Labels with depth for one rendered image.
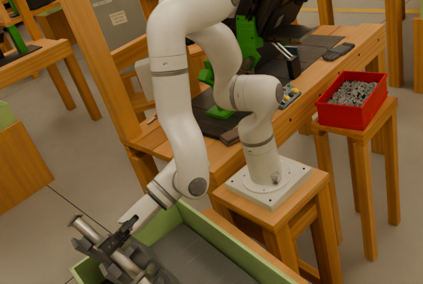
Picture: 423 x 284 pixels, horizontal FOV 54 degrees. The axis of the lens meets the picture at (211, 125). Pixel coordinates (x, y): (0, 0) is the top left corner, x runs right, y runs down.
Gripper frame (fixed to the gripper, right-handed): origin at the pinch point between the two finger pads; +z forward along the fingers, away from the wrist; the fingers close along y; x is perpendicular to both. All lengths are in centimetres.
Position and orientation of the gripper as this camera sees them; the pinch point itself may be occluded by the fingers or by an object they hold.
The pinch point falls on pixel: (112, 245)
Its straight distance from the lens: 110.3
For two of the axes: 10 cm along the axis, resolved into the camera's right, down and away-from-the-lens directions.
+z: -6.8, 7.1, -1.6
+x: 7.3, 6.7, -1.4
